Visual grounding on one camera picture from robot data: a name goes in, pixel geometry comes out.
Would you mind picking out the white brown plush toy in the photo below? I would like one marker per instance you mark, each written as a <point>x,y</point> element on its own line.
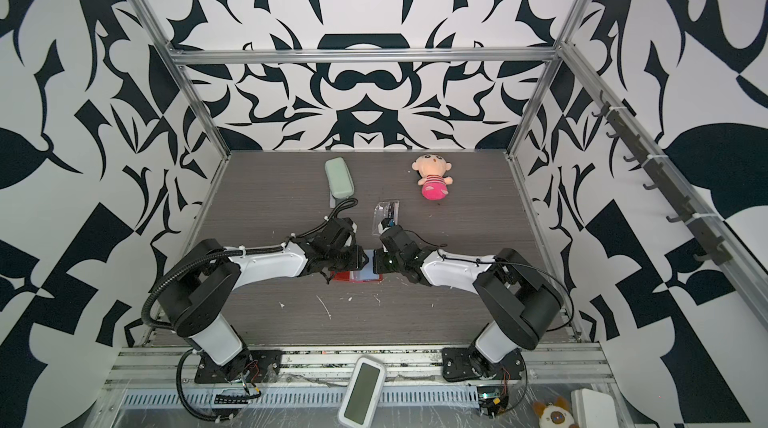
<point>554,415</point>

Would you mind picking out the white timer display device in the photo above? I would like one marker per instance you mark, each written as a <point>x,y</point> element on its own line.
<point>363,393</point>

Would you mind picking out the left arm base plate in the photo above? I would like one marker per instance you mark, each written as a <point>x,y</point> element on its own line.
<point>256,367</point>

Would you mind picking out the red card holder wallet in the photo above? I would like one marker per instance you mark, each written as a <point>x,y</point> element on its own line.
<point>364,275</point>

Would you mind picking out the pink plush doll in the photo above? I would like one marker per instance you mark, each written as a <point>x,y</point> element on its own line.
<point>433,179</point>

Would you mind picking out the clear plastic card box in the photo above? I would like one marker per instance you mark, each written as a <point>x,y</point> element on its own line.
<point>385,216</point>

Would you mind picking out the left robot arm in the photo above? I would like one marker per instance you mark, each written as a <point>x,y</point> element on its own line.
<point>188,300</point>

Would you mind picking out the mint green glasses case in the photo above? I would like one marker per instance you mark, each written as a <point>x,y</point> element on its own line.
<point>339,178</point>

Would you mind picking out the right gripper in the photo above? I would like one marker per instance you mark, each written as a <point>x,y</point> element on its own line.
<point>379,256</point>

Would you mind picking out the small green circuit board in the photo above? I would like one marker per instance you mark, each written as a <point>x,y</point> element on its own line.
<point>492,400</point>

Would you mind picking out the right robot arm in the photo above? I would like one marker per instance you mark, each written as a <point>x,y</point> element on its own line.
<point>522,300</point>

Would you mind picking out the white box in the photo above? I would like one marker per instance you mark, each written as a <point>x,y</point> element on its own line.
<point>593,409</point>

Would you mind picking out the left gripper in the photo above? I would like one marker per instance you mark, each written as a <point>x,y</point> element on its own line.
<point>359,258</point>

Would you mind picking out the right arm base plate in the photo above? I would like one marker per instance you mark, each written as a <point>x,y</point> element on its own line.
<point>461,364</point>

